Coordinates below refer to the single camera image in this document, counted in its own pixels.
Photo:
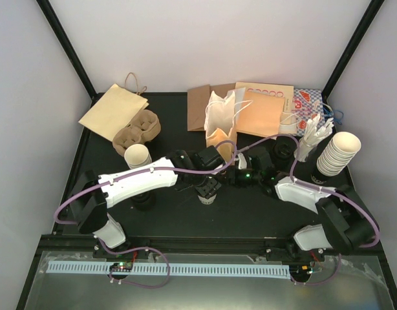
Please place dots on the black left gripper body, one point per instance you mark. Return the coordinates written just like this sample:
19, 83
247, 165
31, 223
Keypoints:
207, 191

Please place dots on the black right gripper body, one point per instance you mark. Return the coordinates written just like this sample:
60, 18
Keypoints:
242, 181

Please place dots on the single white paper cup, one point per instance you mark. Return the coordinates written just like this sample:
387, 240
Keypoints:
207, 201

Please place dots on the orange paper bag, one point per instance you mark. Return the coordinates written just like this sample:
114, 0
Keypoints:
221, 116
262, 116

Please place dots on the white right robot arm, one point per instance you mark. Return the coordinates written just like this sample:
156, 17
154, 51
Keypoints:
264, 201

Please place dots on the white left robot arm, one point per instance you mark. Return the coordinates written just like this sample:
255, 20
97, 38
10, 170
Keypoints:
94, 195

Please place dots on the stack of black cup lids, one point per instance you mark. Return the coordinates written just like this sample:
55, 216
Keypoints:
282, 151

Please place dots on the stack of white paper cups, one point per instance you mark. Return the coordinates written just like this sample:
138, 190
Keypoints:
136, 156

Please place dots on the white paper bag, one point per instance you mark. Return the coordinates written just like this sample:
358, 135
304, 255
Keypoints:
239, 94

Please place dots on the blue checkered paper bag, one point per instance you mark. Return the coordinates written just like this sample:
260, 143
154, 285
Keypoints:
308, 103

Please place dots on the beige bag with red circles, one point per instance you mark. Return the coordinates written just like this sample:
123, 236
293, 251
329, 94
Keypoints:
280, 91

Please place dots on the stack of pulp cup carriers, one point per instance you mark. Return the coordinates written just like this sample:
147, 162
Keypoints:
142, 129

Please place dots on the brown kraft paper bag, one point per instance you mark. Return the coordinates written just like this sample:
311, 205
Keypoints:
198, 98

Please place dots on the light blue cable duct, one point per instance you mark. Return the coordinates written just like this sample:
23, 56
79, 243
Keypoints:
172, 269

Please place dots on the tan paper bag with handles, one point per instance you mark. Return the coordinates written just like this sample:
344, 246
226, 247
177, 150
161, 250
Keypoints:
116, 108

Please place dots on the black frame post right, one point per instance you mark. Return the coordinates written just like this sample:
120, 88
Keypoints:
353, 43

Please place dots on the black frame post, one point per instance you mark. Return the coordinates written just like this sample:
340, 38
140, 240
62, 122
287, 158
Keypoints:
353, 43
66, 45

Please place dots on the black frame post left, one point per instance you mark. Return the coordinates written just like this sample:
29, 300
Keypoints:
66, 45

